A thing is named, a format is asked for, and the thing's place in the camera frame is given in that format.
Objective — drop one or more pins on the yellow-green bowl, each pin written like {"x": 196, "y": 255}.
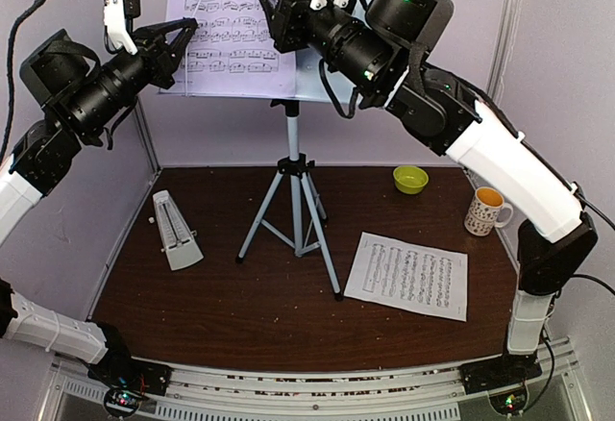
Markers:
{"x": 410, "y": 180}

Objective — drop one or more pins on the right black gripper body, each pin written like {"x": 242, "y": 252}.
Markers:
{"x": 292, "y": 36}

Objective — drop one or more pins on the light blue music stand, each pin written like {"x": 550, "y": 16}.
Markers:
{"x": 291, "y": 209}

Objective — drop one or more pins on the left aluminium corner post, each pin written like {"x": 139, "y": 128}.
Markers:
{"x": 144, "y": 134}

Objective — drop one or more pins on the right aluminium corner post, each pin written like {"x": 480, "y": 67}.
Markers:
{"x": 510, "y": 13}

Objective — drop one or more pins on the purple sheet music page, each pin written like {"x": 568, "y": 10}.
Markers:
{"x": 231, "y": 53}

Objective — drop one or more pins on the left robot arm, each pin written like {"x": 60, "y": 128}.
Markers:
{"x": 83, "y": 101}

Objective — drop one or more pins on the grey metronome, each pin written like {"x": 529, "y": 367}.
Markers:
{"x": 178, "y": 241}

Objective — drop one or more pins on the patterned white mug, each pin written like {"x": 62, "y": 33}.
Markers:
{"x": 488, "y": 210}

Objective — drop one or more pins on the white sheet music page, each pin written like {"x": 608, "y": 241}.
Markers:
{"x": 409, "y": 277}

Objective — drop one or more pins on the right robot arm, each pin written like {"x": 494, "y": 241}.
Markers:
{"x": 385, "y": 55}

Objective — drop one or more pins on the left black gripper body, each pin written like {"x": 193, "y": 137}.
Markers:
{"x": 158, "y": 71}

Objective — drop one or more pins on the aluminium front rail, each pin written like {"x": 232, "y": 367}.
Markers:
{"x": 434, "y": 392}

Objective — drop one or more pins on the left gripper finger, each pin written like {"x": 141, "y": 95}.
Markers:
{"x": 160, "y": 29}
{"x": 178, "y": 45}

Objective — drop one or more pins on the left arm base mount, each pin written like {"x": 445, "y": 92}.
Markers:
{"x": 138, "y": 376}

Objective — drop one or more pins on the aluminium corner post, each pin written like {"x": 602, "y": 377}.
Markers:
{"x": 510, "y": 13}
{"x": 144, "y": 134}

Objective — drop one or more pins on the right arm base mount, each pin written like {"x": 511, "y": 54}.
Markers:
{"x": 490, "y": 374}

